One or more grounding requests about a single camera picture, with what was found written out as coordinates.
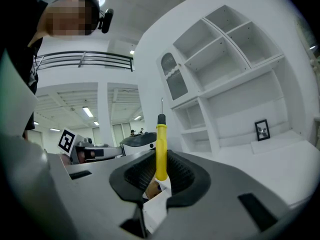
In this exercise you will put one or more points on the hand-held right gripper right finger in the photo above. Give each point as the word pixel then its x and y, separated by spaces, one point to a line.
pixel 212 209

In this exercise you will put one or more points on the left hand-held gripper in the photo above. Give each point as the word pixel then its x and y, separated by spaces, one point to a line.
pixel 66 141

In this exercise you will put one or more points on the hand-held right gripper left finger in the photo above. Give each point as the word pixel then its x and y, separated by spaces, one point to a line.
pixel 95 196

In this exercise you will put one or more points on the yellow screwdriver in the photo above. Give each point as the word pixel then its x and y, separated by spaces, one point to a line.
pixel 161 154

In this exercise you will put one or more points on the person's left hand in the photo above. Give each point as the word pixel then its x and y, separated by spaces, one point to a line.
pixel 86 156

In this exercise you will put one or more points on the white black-trimmed machine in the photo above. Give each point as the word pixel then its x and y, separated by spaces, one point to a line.
pixel 137 146

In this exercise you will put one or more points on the ceiling tube light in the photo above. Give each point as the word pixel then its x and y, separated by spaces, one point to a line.
pixel 132 52
pixel 54 129
pixel 96 123
pixel 87 111
pixel 137 118

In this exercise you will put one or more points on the white desk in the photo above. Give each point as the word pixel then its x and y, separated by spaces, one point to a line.
pixel 262 169

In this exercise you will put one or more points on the black metal railing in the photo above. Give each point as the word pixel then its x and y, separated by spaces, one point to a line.
pixel 131 64

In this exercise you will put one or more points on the white shelf unit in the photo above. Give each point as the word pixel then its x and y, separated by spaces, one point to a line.
pixel 202 96

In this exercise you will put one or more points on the person's head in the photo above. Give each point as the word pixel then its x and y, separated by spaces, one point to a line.
pixel 67 16

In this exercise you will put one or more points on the black picture frame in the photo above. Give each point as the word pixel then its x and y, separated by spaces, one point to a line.
pixel 262 130

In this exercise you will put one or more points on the black head-worn camera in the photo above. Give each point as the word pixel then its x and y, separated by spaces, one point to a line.
pixel 107 20

